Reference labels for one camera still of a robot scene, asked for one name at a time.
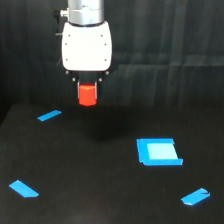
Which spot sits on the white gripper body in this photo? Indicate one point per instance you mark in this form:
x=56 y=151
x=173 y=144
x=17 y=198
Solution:
x=87 y=51

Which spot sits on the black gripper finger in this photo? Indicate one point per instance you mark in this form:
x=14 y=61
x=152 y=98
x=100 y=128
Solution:
x=98 y=85
x=78 y=89

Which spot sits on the red hexagonal block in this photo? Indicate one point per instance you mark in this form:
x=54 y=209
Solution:
x=87 y=95

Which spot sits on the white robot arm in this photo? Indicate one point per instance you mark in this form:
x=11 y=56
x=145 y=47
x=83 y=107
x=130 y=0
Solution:
x=82 y=13

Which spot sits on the blue tape strip top left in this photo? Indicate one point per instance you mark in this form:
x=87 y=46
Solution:
x=49 y=115

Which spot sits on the blue tape strip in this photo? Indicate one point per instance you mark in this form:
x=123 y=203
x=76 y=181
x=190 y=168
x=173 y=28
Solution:
x=22 y=189
x=195 y=197
x=49 y=115

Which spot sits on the black backdrop curtain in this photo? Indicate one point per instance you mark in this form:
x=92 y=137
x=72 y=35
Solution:
x=169 y=53

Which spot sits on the blue tape strip bottom left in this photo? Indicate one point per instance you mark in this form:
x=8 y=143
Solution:
x=22 y=189

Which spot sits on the blue tape strip bottom right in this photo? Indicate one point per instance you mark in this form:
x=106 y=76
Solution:
x=195 y=197

